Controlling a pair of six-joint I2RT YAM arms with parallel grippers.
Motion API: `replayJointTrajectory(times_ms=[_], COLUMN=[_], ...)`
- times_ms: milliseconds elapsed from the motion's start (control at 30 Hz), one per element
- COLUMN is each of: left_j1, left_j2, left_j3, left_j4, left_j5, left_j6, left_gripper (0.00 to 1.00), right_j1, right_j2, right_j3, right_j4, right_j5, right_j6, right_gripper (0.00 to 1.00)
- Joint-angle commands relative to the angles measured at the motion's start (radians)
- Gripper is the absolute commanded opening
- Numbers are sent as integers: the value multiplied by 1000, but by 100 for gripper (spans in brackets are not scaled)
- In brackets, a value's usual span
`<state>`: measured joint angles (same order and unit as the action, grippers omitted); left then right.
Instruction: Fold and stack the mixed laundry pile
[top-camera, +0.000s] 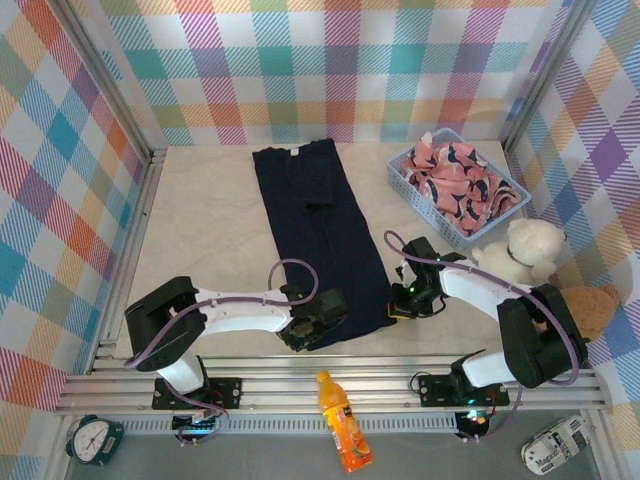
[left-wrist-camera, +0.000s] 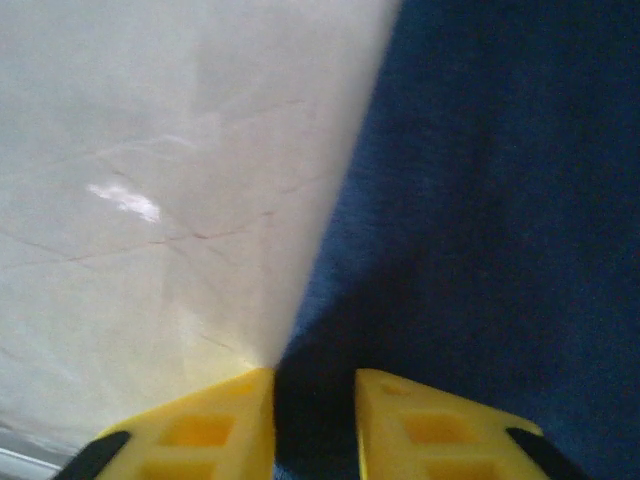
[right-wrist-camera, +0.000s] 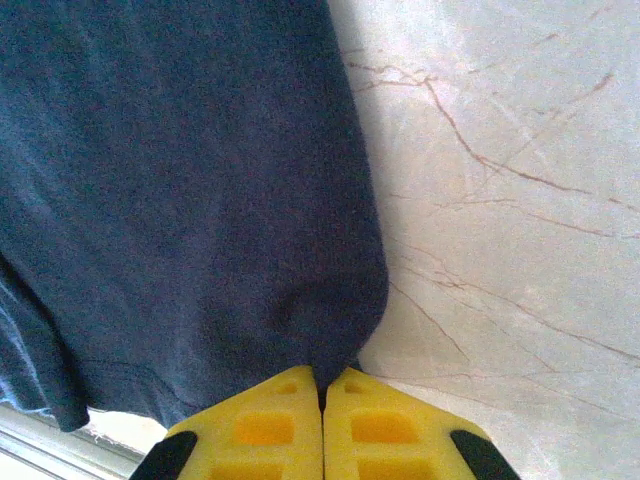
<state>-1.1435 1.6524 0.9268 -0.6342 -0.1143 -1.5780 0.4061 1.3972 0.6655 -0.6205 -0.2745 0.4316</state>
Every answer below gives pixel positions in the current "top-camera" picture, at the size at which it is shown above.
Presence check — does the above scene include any pink patterned garment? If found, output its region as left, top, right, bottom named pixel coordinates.
left=403, top=131, right=521, bottom=239

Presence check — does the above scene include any grey slotted cable duct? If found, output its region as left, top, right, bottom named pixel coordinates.
left=119, top=417, right=461, bottom=436

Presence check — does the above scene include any orange juice bottle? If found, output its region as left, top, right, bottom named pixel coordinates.
left=315, top=369, right=375, bottom=474

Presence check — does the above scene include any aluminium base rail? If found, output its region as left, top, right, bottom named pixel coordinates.
left=52, top=354, right=616, bottom=416

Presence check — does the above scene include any aluminium left frame post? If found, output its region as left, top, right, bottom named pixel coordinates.
left=49, top=0, right=169, bottom=159

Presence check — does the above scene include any light blue plastic basket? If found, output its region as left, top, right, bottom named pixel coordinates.
left=386, top=127, right=532, bottom=250

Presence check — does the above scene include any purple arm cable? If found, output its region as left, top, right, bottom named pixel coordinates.
left=383, top=229, right=589, bottom=444
left=124, top=257, right=320, bottom=447

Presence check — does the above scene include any newspaper print pouch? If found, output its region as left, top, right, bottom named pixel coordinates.
left=520, top=415, right=592, bottom=475

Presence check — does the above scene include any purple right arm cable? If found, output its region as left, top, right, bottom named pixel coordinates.
left=383, top=229, right=589, bottom=444

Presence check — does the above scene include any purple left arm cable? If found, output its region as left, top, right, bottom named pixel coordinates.
left=124, top=257, right=320, bottom=447

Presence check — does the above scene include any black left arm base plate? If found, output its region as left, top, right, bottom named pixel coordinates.
left=151, top=375, right=244, bottom=412

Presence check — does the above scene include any aluminium right frame post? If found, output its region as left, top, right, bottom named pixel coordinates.
left=499, top=0, right=601, bottom=151

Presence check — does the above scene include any aluminium left side rail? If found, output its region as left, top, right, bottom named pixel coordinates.
left=87, top=149, right=169, bottom=374

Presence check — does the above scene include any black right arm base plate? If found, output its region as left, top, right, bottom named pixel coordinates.
left=415, top=372, right=511, bottom=409

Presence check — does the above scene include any brown teddy bear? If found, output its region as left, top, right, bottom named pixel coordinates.
left=559, top=283, right=623, bottom=344

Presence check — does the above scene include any navy blue shirt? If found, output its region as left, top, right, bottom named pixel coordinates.
left=251, top=138, right=399, bottom=351

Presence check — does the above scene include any aluminium frame post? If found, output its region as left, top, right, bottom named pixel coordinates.
left=499, top=0, right=601, bottom=151
left=49, top=0, right=169, bottom=159

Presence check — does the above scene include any green alarm clock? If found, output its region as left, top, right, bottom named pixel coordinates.
left=64, top=413, right=126, bottom=469

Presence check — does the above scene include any white teddy bear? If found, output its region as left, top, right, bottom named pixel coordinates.
left=471, top=217, right=566, bottom=286

